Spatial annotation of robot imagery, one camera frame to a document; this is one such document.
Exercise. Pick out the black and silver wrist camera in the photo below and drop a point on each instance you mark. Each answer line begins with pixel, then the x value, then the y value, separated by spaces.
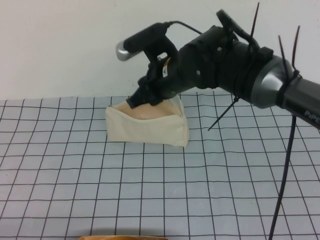
pixel 145 41

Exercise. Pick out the cream fabric pencil case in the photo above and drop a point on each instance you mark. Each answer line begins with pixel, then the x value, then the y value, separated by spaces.
pixel 145 128

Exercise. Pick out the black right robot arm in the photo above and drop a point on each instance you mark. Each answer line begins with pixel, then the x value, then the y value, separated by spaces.
pixel 270 77

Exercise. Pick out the blue grid-pattern table mat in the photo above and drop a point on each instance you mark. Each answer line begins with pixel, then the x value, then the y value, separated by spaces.
pixel 75 175

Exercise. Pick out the black zip tie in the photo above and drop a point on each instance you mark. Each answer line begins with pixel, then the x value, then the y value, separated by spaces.
pixel 295 47
pixel 283 50
pixel 222 116
pixel 254 22

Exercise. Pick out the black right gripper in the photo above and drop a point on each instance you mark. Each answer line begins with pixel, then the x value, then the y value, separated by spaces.
pixel 172 82

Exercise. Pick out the orange-brown curved object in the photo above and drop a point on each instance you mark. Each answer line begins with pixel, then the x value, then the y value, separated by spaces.
pixel 120 237

